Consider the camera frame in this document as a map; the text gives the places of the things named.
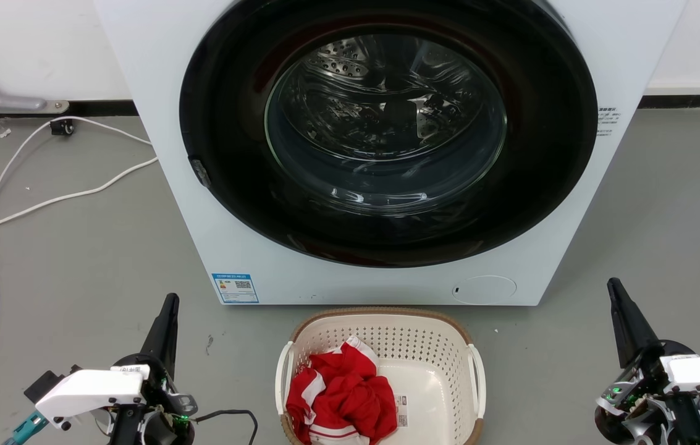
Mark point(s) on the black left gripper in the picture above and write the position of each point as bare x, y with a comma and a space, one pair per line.
161, 395

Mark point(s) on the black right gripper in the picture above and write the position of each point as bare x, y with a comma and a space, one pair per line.
640, 383

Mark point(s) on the white perforated laundry basket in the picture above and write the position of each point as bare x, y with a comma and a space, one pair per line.
430, 377

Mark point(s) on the blue energy label sticker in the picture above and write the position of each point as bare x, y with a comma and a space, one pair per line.
235, 288

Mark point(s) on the round white filter cover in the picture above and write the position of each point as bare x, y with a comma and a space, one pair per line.
484, 289

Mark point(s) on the black round washer door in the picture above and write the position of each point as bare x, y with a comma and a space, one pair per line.
232, 154

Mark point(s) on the red and white garment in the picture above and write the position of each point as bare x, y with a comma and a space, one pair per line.
350, 395

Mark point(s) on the white front-load washing machine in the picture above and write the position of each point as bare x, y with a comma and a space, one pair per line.
387, 287

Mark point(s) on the small black caster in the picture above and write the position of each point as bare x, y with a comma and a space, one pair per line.
62, 127

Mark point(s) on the white barcode sticker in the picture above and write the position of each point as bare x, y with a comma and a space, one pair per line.
401, 411

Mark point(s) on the steel washer drum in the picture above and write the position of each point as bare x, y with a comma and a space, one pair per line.
350, 68

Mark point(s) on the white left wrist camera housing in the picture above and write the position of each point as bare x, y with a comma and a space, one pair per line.
93, 389

